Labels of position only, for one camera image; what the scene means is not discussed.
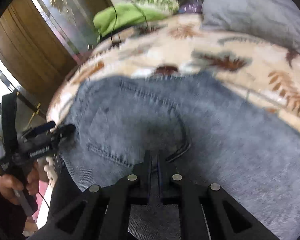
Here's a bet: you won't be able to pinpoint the black thin cable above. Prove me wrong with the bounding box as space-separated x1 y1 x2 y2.
97 0 148 45

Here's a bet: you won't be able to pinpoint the beige leaf pattern blanket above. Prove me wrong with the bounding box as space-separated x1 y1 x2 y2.
46 14 300 132

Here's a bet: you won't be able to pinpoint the person's left hand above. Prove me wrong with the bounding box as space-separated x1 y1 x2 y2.
0 161 39 205

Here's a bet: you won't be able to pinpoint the purple plastic bag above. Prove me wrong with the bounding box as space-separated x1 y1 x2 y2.
178 0 203 14

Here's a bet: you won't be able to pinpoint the grey quilted pillow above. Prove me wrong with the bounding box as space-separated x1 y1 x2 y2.
202 0 300 54

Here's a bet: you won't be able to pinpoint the green patterned cloth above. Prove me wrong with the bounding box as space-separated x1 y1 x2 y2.
93 0 182 40

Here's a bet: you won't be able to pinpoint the wooden glass panel door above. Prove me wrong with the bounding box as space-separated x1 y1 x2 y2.
0 0 111 116

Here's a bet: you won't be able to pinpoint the blue denim jeans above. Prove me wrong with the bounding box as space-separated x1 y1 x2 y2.
59 72 300 239

